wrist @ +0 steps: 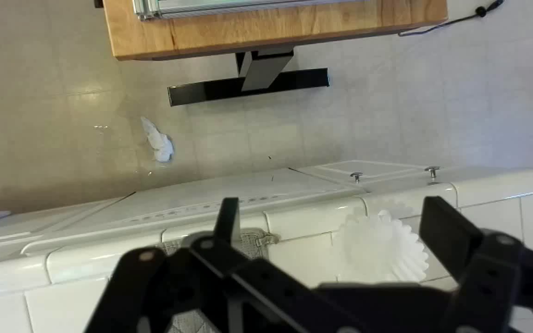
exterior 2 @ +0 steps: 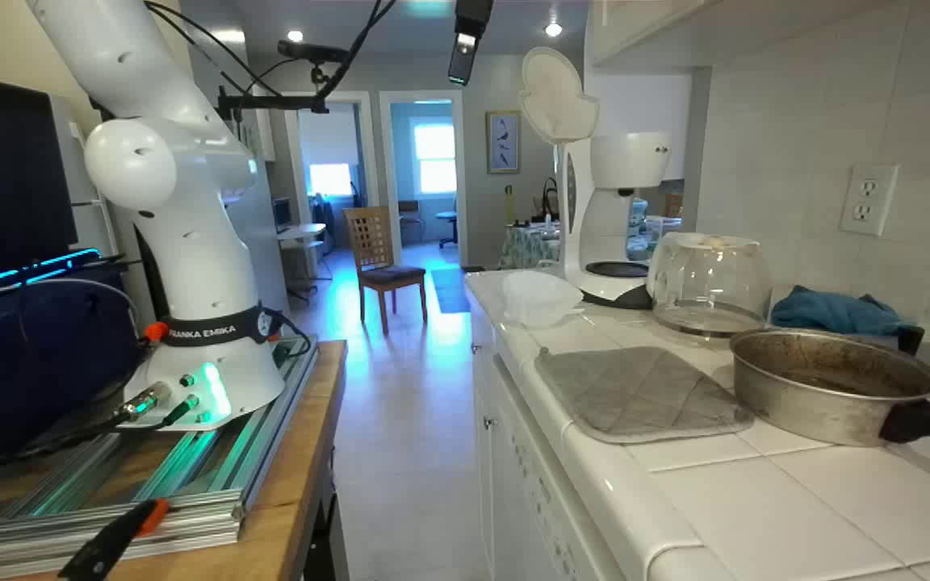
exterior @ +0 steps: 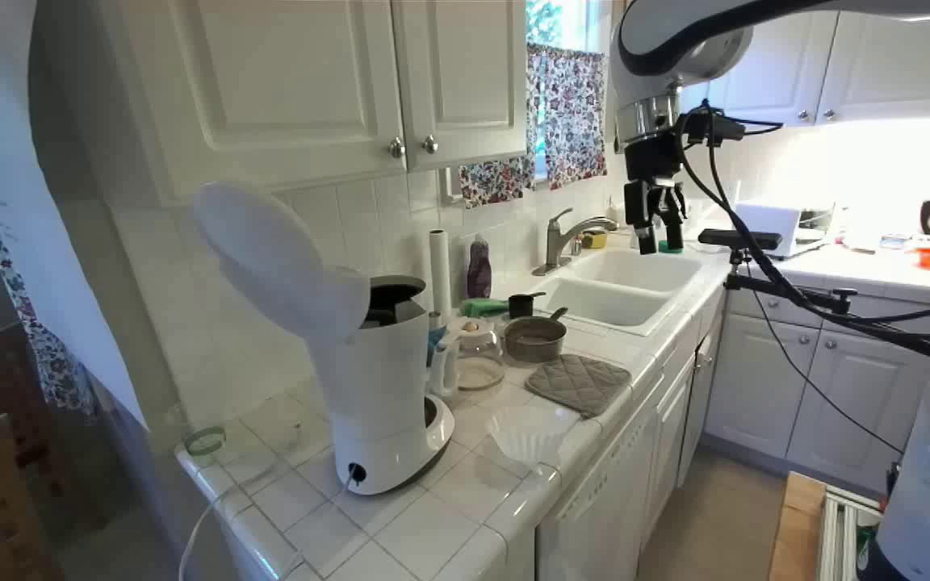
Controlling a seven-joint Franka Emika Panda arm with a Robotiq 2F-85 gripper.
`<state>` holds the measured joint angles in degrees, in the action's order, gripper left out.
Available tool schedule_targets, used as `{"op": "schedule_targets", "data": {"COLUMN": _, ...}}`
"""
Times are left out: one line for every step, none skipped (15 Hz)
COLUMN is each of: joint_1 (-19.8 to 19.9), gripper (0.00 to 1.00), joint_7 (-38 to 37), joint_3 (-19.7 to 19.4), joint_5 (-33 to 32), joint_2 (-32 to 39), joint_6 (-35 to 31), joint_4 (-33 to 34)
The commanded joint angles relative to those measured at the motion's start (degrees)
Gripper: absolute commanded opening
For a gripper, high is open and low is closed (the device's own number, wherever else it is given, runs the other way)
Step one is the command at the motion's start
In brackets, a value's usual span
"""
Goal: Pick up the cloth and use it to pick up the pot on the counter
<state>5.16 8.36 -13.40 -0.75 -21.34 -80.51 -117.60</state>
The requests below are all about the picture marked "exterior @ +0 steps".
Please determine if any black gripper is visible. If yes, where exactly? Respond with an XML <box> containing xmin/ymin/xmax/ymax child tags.
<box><xmin>625</xmin><ymin>133</ymin><xmax>685</xmax><ymax>255</ymax></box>

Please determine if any worn metal pot black handle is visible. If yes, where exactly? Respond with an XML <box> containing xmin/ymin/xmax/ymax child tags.
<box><xmin>504</xmin><ymin>306</ymin><xmax>565</xmax><ymax>361</ymax></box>

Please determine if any grey quilted pot holder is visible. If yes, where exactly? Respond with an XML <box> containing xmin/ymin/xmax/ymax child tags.
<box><xmin>524</xmin><ymin>356</ymin><xmax>630</xmax><ymax>419</ymax></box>

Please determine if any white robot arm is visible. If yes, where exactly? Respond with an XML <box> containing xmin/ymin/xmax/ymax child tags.
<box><xmin>610</xmin><ymin>0</ymin><xmax>930</xmax><ymax>255</ymax></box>

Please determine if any white double sink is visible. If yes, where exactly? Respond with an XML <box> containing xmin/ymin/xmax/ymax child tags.
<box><xmin>537</xmin><ymin>253</ymin><xmax>704</xmax><ymax>331</ymax></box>

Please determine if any chrome kitchen faucet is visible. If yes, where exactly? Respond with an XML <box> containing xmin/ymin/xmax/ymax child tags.
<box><xmin>539</xmin><ymin>205</ymin><xmax>616</xmax><ymax>271</ymax></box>

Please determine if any black measuring cup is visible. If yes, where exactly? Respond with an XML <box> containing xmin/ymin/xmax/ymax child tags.
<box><xmin>509</xmin><ymin>290</ymin><xmax>547</xmax><ymax>320</ymax></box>

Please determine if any patterned window curtain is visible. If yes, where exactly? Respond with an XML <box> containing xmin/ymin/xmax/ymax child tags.
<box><xmin>453</xmin><ymin>44</ymin><xmax>609</xmax><ymax>205</ymax></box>

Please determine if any dark soap bottle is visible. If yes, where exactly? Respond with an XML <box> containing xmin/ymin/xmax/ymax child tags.
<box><xmin>466</xmin><ymin>234</ymin><xmax>491</xmax><ymax>296</ymax></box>

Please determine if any white paper towel roll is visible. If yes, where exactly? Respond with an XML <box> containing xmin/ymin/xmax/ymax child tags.
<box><xmin>431</xmin><ymin>230</ymin><xmax>453</xmax><ymax>316</ymax></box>

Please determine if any white coffee maker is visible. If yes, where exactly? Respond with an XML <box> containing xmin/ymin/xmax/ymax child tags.
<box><xmin>190</xmin><ymin>177</ymin><xmax>460</xmax><ymax>499</ymax></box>

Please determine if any white upper cabinet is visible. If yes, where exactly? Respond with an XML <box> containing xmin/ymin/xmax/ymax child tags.
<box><xmin>93</xmin><ymin>0</ymin><xmax>526</xmax><ymax>202</ymax></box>

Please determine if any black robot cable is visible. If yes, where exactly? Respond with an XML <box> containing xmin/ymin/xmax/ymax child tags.
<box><xmin>679</xmin><ymin>99</ymin><xmax>930</xmax><ymax>359</ymax></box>

